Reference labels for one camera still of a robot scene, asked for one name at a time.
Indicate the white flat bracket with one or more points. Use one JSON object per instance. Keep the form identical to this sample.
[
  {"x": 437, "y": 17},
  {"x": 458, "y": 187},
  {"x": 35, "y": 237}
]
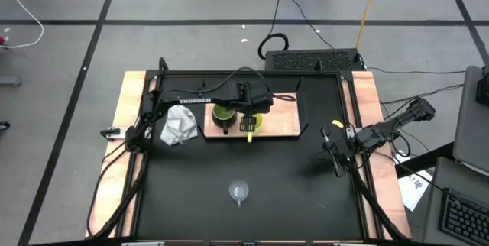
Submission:
[{"x": 143, "y": 244}]

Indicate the black desk device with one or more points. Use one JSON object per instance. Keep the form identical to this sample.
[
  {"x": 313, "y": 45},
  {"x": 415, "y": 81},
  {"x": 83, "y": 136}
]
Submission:
[{"x": 483, "y": 89}]

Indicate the grey white cloth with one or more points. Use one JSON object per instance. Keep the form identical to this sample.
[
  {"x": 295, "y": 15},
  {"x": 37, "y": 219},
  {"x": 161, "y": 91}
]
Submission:
[{"x": 177, "y": 123}]

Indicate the black aluminium table frame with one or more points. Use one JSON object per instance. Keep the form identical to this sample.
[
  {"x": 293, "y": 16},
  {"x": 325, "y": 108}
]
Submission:
[{"x": 286, "y": 73}]

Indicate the light wooden side panel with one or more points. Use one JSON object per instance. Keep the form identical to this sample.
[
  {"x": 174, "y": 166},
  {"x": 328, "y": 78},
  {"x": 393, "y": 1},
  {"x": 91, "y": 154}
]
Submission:
[
  {"x": 131, "y": 81},
  {"x": 364, "y": 85}
]

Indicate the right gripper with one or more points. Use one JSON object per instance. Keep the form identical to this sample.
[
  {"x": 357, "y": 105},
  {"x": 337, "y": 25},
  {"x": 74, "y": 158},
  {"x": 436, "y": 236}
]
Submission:
[{"x": 342, "y": 146}]

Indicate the grey desk top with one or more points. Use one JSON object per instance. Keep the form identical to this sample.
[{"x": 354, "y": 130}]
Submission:
[
  {"x": 435, "y": 200},
  {"x": 470, "y": 131}
]

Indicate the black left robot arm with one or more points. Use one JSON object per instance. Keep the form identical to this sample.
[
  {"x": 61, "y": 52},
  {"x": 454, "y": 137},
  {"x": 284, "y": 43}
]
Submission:
[{"x": 191, "y": 100}]

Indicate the black perforated computer case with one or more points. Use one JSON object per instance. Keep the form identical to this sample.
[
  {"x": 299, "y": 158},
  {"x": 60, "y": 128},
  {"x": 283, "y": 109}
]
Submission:
[{"x": 305, "y": 60}]

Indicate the white paper sheet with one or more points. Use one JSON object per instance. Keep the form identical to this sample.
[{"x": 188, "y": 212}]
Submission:
[{"x": 414, "y": 192}]

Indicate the black mug green inside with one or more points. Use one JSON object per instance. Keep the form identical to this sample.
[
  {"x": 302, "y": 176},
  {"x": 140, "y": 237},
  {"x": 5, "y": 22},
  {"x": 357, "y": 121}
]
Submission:
[{"x": 223, "y": 113}]

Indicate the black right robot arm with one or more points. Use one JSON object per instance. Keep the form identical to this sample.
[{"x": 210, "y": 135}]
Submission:
[{"x": 401, "y": 122}]

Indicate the short grey metal foot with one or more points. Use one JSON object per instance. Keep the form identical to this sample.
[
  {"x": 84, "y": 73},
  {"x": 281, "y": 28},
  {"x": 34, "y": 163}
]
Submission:
[{"x": 9, "y": 81}]

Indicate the black desk leg bar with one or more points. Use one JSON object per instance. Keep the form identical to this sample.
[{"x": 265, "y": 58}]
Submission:
[{"x": 424, "y": 160}]

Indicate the small yellow tag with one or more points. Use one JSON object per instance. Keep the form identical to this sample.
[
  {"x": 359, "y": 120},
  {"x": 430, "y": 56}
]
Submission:
[{"x": 338, "y": 123}]

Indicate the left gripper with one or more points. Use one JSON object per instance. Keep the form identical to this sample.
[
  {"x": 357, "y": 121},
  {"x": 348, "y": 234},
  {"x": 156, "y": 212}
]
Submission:
[{"x": 254, "y": 102}]

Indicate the black keyboard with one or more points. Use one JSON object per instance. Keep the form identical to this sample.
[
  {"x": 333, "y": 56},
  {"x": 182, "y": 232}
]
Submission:
[{"x": 464, "y": 219}]

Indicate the clear glass cup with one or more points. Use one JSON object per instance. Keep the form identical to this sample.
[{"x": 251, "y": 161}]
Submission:
[{"x": 238, "y": 189}]

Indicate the yellow mug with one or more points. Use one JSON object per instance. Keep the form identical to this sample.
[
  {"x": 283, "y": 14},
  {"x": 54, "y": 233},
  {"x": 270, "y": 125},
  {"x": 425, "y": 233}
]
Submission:
[{"x": 259, "y": 123}]

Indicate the silver black base clamp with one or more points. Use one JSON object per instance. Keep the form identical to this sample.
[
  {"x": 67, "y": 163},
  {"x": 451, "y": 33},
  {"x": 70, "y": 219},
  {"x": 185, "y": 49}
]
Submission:
[{"x": 112, "y": 133}]

